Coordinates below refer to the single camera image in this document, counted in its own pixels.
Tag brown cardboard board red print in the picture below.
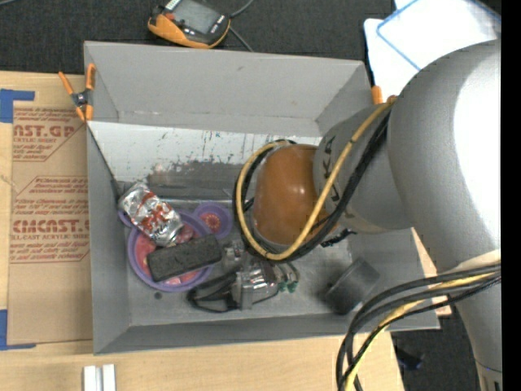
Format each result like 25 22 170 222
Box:
0 70 95 346

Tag grey metal bin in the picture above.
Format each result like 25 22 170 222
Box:
83 41 443 356

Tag purple plate with red pattern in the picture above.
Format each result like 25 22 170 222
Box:
126 212 214 293

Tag dark flat block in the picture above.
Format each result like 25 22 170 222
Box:
145 233 224 283

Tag dark grey cylinder cup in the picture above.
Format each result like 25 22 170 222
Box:
324 257 382 315

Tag black sunglasses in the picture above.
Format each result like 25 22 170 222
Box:
186 272 242 314

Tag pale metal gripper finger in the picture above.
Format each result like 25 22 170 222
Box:
234 270 255 311
221 240 247 265

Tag crushed silver and red can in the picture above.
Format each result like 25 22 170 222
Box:
117 182 185 248

